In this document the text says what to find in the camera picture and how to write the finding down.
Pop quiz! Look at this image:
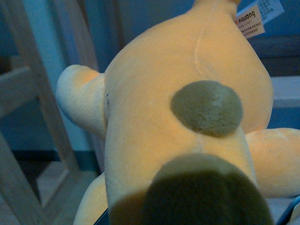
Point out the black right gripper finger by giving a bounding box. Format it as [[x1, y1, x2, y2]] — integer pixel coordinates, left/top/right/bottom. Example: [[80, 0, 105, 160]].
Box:
[[277, 195, 300, 225]]

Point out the yellow plush dinosaur toy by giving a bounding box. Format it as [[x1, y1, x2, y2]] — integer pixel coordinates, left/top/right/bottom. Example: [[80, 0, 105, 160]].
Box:
[[56, 0, 300, 225]]

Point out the left wooden shelf unit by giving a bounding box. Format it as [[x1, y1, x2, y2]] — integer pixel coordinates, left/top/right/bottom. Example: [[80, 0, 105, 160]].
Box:
[[0, 0, 98, 225]]

